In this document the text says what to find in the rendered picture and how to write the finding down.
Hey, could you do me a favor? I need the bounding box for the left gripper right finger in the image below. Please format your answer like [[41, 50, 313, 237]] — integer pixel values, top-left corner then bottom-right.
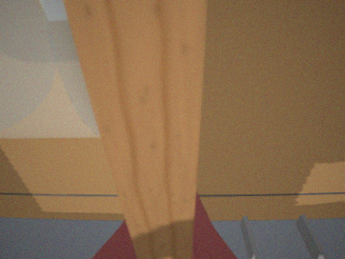
[[193, 192, 237, 259]]

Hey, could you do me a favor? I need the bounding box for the grey rectangular rack frame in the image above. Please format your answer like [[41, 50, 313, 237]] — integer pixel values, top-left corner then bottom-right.
[[0, 217, 345, 259]]

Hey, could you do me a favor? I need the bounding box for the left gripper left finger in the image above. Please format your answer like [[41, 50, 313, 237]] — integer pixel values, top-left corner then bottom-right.
[[92, 220, 137, 259]]

